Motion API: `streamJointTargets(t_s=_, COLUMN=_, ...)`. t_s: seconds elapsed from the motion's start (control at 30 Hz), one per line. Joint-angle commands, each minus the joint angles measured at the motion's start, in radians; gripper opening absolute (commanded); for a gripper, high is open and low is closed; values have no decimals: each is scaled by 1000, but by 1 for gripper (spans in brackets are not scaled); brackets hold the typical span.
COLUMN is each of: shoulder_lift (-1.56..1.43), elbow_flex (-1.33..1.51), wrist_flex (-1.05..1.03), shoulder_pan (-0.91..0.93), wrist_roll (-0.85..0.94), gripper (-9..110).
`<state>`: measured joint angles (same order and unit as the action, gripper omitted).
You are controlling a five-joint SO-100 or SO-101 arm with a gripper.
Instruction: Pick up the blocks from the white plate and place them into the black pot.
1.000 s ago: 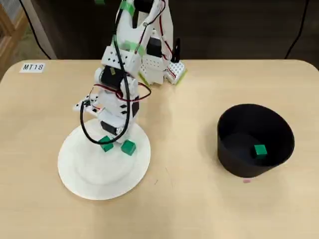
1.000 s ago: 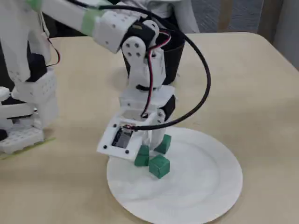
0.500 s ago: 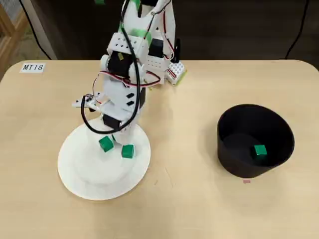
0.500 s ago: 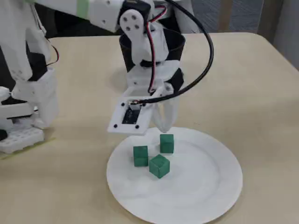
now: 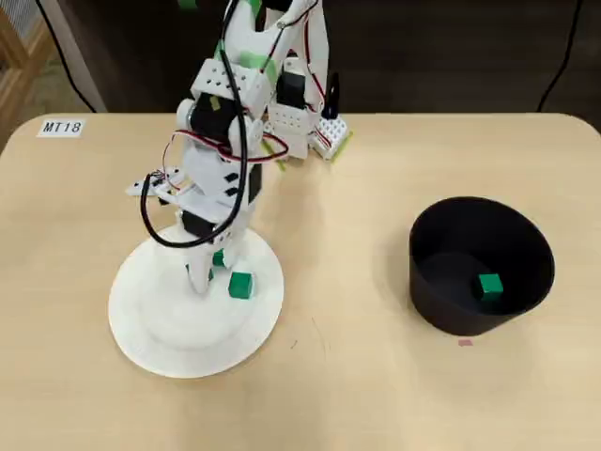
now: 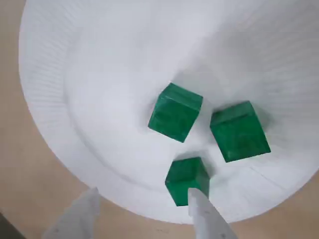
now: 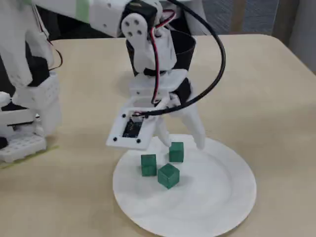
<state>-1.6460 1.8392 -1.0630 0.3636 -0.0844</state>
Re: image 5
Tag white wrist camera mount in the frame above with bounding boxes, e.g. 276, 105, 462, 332
123, 163, 229, 221

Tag red and white wires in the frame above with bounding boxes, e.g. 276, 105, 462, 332
159, 131, 290, 165

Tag black round pot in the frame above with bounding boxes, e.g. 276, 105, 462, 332
408, 195, 557, 337

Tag wooden frame mesh panel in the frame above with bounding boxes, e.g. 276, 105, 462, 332
0, 0, 53, 147

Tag white MT18 label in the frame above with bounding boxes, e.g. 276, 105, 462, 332
36, 117, 87, 139

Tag white perforated mounting plate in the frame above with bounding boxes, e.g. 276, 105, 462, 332
307, 115, 351, 161

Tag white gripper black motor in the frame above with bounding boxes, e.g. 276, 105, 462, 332
176, 139, 263, 297

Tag yellow-green strip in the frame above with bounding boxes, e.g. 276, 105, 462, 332
260, 130, 357, 175

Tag thin black cable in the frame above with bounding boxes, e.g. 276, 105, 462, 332
39, 0, 99, 114
536, 0, 579, 114

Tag black table clamp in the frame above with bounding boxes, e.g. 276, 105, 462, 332
323, 72, 343, 118

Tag white round plate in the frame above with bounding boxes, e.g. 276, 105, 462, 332
107, 224, 285, 380

